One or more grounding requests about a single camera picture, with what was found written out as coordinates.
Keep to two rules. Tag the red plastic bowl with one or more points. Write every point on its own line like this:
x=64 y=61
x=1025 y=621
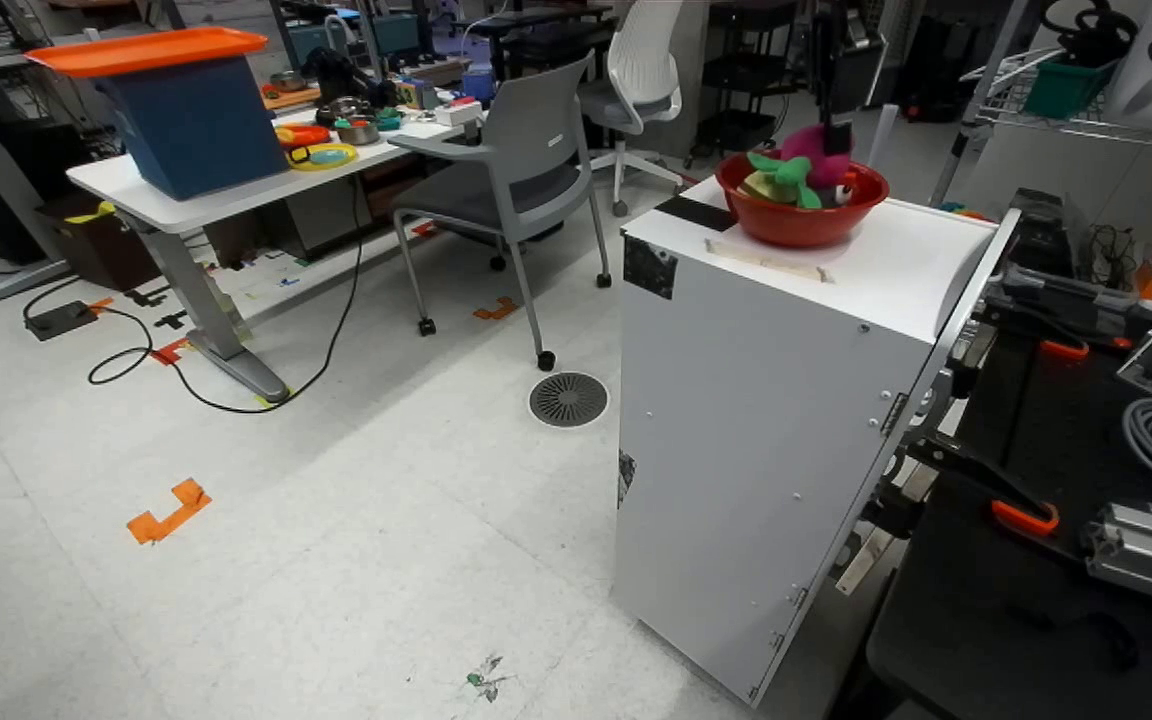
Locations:
x=799 y=226

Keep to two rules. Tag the black pegboard table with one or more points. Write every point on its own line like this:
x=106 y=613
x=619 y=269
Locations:
x=1000 y=642

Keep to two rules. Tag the orange bracket-shaped floor tape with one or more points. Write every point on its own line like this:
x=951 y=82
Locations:
x=149 y=527

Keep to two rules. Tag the aluminium extrusion bar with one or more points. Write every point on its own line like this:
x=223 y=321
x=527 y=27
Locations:
x=1148 y=547

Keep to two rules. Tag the purple fluffy ball toy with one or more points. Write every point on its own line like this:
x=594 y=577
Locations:
x=799 y=141

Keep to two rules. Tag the white office chair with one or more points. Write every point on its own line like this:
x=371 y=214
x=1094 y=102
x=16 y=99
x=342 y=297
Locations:
x=641 y=67

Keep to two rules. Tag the green plush toy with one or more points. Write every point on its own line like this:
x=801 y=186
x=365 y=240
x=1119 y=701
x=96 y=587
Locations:
x=783 y=182

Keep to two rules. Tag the white desk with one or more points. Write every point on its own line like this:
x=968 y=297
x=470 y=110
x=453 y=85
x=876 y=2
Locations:
x=160 y=201

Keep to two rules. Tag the black office chair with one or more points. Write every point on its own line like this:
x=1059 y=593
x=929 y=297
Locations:
x=538 y=32

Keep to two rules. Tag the grey office chair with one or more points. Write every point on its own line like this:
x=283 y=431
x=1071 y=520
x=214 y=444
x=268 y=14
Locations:
x=538 y=133

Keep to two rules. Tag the black card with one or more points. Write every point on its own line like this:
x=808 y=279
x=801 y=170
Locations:
x=696 y=214

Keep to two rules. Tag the green bin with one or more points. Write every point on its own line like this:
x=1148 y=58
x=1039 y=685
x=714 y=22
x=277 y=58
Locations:
x=1071 y=85

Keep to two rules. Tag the small orange floor tape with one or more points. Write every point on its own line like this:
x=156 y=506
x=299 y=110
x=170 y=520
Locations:
x=499 y=308

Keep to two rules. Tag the black power brick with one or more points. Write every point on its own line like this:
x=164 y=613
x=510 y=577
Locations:
x=63 y=321

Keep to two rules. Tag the white toy kitchen cabinet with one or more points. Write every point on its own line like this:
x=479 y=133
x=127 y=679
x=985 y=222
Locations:
x=750 y=440

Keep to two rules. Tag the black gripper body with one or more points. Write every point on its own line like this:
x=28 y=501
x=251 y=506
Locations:
x=848 y=61

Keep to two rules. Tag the orange bin lid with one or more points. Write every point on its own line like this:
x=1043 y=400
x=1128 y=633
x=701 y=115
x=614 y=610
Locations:
x=149 y=48

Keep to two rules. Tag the round floor drain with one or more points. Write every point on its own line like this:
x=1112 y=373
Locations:
x=569 y=400

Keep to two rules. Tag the blue storage bin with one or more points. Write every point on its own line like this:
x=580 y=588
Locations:
x=197 y=133

